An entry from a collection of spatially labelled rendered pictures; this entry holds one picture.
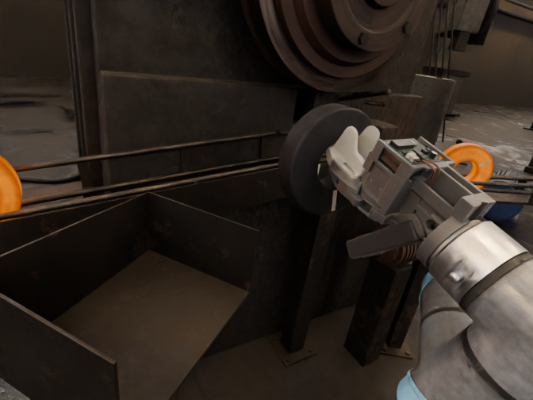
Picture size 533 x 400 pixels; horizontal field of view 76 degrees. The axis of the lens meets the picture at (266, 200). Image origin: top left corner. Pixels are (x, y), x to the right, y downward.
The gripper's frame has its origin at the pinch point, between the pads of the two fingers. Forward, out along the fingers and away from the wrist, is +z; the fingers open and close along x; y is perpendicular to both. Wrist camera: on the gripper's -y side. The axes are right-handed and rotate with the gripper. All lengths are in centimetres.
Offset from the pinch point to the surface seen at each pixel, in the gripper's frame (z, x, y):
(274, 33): 32.2, -6.3, 4.9
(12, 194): 26, 41, -24
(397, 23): 25.8, -30.9, 11.7
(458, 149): 15, -64, -14
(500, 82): 610, -1308, -212
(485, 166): 9, -71, -16
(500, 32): 650, -1200, -71
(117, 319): -2.5, 28.6, -24.4
